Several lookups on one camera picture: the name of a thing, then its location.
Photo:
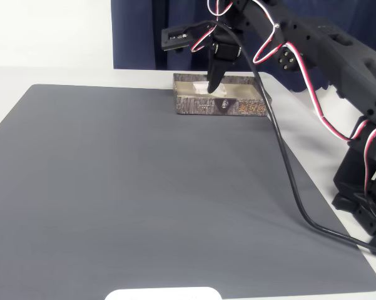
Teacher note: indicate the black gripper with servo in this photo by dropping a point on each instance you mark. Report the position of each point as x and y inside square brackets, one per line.
[226, 50]

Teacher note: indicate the small white rectangular block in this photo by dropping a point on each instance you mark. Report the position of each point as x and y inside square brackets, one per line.
[200, 88]

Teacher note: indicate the bark print cardboard box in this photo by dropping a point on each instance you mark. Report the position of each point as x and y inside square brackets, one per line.
[206, 106]

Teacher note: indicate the grey textured mat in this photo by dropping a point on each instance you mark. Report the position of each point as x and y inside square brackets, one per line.
[112, 187]

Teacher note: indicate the black gripper camera mount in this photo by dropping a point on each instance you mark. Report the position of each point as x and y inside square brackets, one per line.
[175, 39]

